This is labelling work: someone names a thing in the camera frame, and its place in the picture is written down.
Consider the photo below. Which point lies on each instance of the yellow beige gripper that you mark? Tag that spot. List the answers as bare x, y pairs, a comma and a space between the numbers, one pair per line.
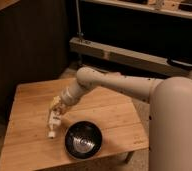
57, 106

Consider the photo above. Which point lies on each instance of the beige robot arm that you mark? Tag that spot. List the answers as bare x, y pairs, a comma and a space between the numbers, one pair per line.
170, 127

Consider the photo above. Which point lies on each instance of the black ceramic bowl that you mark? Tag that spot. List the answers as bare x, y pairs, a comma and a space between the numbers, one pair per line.
83, 140

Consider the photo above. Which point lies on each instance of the wooden table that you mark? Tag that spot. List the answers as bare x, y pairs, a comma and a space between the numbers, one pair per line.
26, 145

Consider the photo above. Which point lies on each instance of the metal pole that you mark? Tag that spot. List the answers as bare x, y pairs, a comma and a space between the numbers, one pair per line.
80, 33

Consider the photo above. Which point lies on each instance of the upper wooden shelf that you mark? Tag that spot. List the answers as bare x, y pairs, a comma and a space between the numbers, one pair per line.
140, 7

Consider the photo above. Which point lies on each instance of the wooden beam rail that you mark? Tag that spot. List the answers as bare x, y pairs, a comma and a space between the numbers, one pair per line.
127, 57

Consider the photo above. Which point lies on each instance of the black handle on beam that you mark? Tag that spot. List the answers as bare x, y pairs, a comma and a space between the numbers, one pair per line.
178, 64

